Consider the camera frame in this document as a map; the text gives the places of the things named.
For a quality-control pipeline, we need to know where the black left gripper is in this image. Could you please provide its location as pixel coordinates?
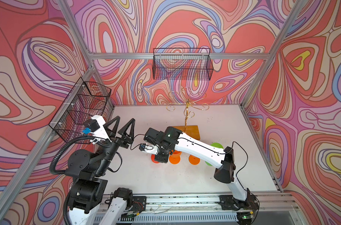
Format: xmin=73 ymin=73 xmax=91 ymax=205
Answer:
xmin=93 ymin=116 xmax=133 ymax=179

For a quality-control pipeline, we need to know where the orange front wine glass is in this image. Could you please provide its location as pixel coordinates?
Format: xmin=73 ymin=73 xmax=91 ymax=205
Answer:
xmin=169 ymin=151 xmax=182 ymax=165

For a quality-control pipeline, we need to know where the orange wine glass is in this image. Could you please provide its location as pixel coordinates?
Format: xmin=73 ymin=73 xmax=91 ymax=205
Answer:
xmin=188 ymin=155 xmax=200 ymax=165
xmin=169 ymin=151 xmax=182 ymax=165

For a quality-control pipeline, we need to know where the green wine glass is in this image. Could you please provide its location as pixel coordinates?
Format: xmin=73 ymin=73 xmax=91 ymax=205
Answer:
xmin=205 ymin=142 xmax=224 ymax=166

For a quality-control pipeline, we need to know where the red wine glass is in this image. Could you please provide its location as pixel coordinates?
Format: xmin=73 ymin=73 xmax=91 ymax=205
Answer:
xmin=151 ymin=155 xmax=159 ymax=164

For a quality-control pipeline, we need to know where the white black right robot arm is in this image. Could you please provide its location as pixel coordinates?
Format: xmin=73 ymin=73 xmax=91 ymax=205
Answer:
xmin=139 ymin=127 xmax=251 ymax=211

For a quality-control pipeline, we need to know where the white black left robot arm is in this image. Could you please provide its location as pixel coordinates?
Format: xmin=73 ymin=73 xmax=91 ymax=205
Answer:
xmin=49 ymin=115 xmax=135 ymax=225

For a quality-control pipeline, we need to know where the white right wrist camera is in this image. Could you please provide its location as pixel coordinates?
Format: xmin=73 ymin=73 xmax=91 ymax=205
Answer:
xmin=139 ymin=143 xmax=157 ymax=155

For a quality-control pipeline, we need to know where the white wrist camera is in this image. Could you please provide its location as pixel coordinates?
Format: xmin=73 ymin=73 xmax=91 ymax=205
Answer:
xmin=82 ymin=115 xmax=110 ymax=145
xmin=139 ymin=143 xmax=157 ymax=155

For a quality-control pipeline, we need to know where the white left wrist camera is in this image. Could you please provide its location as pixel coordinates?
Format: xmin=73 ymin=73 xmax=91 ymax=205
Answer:
xmin=82 ymin=115 xmax=110 ymax=145

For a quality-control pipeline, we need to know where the black wire basket left wall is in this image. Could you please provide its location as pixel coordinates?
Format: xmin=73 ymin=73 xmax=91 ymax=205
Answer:
xmin=49 ymin=78 xmax=111 ymax=142

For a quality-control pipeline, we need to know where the black wire basket wall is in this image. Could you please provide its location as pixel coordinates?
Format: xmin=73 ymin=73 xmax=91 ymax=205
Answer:
xmin=152 ymin=47 xmax=214 ymax=81
xmin=49 ymin=78 xmax=111 ymax=142

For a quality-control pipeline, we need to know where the gold wire rack wooden base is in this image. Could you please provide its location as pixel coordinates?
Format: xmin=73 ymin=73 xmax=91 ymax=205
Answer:
xmin=166 ymin=87 xmax=210 ymax=141

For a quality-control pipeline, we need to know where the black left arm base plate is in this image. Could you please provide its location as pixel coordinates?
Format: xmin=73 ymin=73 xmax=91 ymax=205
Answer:
xmin=125 ymin=196 xmax=147 ymax=214

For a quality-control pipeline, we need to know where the aluminium front rail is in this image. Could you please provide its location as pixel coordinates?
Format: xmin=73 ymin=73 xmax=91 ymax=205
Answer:
xmin=66 ymin=192 xmax=301 ymax=225

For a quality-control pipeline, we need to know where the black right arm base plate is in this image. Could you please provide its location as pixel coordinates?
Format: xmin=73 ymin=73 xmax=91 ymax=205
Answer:
xmin=218 ymin=195 xmax=259 ymax=211

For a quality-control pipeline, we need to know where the black wire basket back wall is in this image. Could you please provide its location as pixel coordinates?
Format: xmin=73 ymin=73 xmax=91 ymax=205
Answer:
xmin=152 ymin=47 xmax=214 ymax=81

